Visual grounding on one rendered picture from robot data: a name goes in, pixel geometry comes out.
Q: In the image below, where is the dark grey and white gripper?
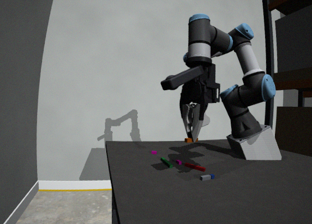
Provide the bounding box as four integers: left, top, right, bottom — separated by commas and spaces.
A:
180, 56, 220, 142

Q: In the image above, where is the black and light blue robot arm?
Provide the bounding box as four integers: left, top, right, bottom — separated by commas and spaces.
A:
160, 13, 275, 139

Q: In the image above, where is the orange rod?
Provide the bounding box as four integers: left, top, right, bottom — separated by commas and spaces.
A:
185, 138, 193, 143

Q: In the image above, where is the red rod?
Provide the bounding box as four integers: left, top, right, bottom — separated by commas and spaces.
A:
184, 163, 206, 172

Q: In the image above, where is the green rod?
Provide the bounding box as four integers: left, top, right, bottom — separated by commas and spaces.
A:
160, 157, 173, 168

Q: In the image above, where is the grey rod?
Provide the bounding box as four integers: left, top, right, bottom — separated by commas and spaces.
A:
200, 175, 211, 181

